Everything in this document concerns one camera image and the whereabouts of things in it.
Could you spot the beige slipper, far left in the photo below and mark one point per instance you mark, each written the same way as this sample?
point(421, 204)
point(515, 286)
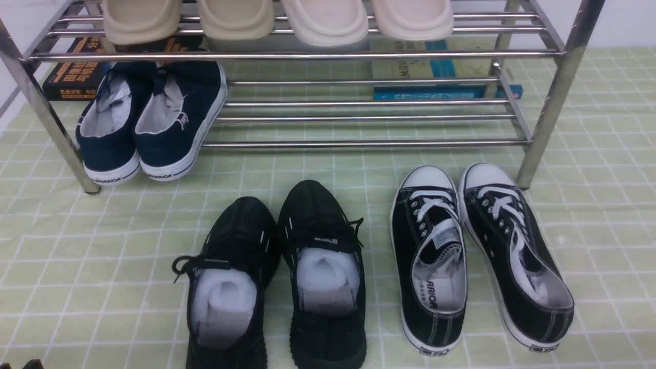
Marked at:
point(140, 22)

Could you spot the navy canvas shoe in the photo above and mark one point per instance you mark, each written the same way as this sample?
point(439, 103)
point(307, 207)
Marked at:
point(187, 97)
point(104, 132)

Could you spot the black knit sneaker, right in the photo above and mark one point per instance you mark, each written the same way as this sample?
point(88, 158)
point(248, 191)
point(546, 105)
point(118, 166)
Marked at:
point(324, 256)

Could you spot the cream slipper, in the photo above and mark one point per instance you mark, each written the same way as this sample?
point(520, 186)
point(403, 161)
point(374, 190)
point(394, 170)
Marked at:
point(327, 23)
point(414, 20)

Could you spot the black knit sneaker, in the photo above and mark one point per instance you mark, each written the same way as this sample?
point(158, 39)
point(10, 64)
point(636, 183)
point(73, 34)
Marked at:
point(227, 283)
point(324, 256)

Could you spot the cream slipper, far right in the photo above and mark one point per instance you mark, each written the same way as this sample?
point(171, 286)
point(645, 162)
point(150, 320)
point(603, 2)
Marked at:
point(414, 20)

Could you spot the stainless steel shoe rack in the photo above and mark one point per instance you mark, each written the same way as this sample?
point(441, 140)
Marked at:
point(524, 32)

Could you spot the green checked tablecloth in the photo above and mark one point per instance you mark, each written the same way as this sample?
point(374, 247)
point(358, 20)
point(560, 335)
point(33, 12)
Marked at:
point(87, 280)

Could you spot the black white canvas sneaker, right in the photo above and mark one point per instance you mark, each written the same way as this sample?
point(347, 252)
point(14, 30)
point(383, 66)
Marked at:
point(536, 304)

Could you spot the blue cream book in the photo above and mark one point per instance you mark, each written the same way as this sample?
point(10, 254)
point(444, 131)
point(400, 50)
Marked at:
point(424, 68)

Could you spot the black white canvas sneaker, left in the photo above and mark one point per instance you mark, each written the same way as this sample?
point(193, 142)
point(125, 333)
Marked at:
point(428, 245)

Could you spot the black knit sneaker, left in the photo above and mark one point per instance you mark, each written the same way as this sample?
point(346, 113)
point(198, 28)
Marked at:
point(227, 283)

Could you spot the black white canvas sneaker, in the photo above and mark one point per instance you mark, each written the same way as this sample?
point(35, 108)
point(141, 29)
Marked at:
point(536, 304)
point(428, 245)

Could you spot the black orange book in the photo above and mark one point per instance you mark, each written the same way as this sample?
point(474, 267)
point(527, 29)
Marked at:
point(78, 81)

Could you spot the beige slipper, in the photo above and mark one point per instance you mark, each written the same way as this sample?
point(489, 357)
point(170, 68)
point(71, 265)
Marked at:
point(236, 20)
point(140, 22)

